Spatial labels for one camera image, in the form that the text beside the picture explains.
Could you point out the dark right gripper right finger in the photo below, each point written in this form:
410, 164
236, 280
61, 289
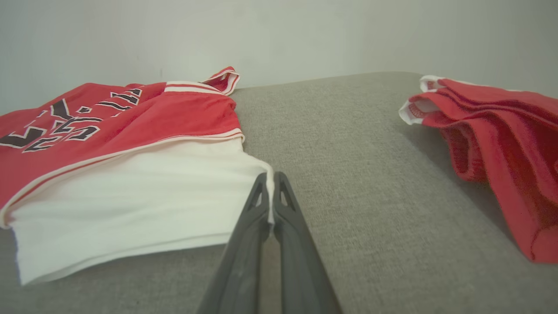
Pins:
301, 270

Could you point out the red shirt with white panel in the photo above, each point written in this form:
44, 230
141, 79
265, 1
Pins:
130, 196

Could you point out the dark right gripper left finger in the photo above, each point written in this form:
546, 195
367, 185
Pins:
242, 270

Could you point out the red shorts with white band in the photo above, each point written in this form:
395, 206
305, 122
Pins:
514, 152

